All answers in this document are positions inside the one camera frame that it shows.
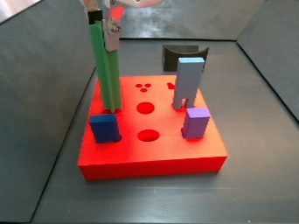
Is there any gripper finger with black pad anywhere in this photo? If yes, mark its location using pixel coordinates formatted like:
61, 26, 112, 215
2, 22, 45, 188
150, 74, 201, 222
79, 0, 102, 25

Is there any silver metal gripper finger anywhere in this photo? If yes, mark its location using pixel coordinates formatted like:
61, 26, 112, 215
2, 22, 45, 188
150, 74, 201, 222
102, 0, 121, 52

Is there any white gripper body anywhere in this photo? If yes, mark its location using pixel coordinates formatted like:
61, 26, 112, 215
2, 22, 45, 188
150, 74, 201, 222
104, 0, 164, 9

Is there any green star-shaped peg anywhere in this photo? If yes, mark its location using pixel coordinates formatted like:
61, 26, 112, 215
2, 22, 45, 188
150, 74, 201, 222
88, 21, 121, 112

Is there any red shape-sorting board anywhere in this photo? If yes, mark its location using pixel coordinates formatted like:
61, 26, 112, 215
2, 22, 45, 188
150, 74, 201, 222
77, 75, 228, 180

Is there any light blue arch peg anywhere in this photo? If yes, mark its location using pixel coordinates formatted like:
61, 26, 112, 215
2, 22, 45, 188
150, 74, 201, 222
172, 57, 204, 109

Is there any dark blue block peg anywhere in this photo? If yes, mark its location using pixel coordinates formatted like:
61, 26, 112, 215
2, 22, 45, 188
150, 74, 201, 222
88, 114, 121, 144

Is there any purple block peg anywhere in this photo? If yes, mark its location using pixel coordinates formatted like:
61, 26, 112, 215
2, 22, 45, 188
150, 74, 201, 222
181, 108, 210, 138

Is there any black curved holder bracket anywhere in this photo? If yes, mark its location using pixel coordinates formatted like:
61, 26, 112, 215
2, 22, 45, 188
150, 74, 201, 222
162, 45, 209, 72

